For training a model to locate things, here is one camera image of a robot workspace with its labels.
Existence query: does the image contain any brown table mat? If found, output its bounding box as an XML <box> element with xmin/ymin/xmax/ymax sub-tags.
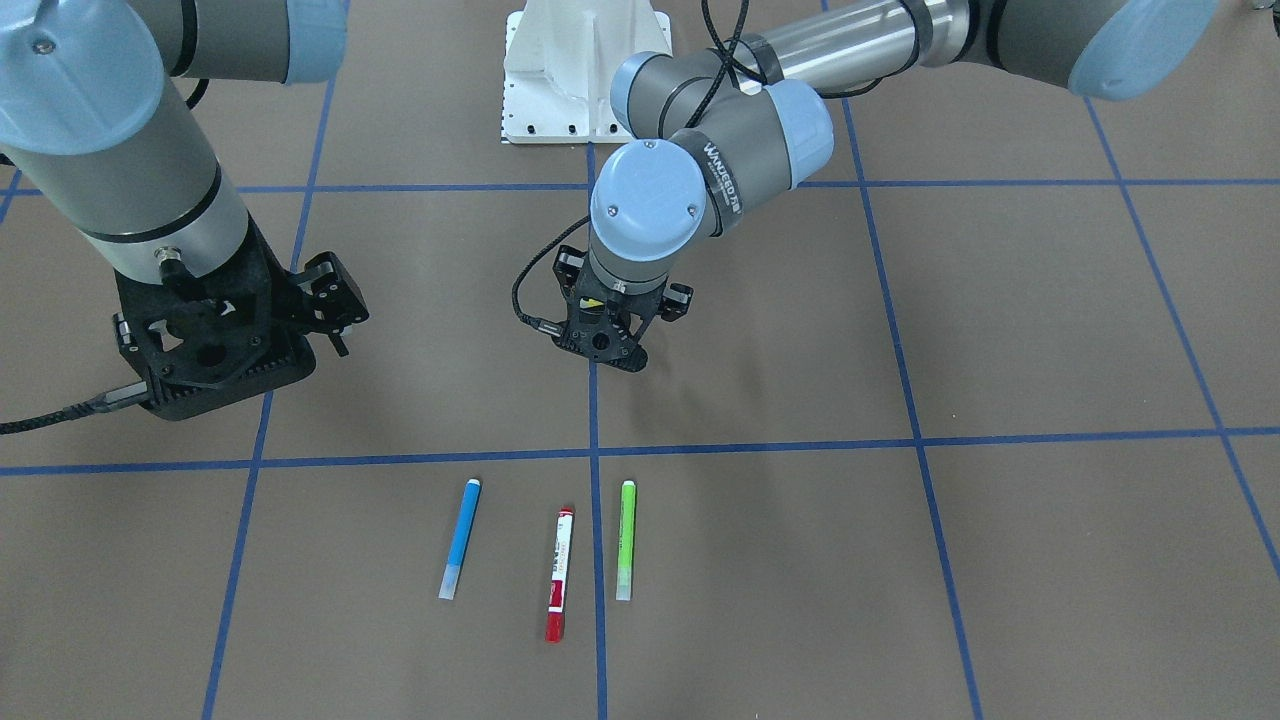
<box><xmin>3</xmin><ymin>1</ymin><xmax>1279</xmax><ymax>719</ymax></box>

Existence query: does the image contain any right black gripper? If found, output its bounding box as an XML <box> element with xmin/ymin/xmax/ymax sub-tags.
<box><xmin>111</xmin><ymin>219</ymin><xmax>370</xmax><ymax>421</ymax></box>

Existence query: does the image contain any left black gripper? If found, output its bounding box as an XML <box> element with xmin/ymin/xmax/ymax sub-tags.
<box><xmin>550</xmin><ymin>245</ymin><xmax>692</xmax><ymax>373</ymax></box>

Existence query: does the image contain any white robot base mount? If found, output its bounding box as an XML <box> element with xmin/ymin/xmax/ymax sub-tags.
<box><xmin>500</xmin><ymin>1</ymin><xmax>671</xmax><ymax>145</ymax></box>

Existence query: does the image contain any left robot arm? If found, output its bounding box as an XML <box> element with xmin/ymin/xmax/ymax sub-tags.
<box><xmin>513</xmin><ymin>1</ymin><xmax>1217</xmax><ymax>373</ymax></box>

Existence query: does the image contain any blue highlighter pen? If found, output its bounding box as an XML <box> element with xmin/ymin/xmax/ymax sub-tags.
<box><xmin>436</xmin><ymin>478</ymin><xmax>483</xmax><ymax>600</ymax></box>

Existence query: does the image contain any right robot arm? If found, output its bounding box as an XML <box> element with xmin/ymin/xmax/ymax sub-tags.
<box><xmin>1</xmin><ymin>1</ymin><xmax>369</xmax><ymax>434</ymax></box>

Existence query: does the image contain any red whiteboard marker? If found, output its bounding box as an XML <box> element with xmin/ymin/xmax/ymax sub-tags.
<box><xmin>544</xmin><ymin>505</ymin><xmax>576</xmax><ymax>644</ymax></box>

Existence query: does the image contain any green highlighter pen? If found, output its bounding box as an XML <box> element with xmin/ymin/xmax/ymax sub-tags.
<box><xmin>614</xmin><ymin>479</ymin><xmax>637</xmax><ymax>602</ymax></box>

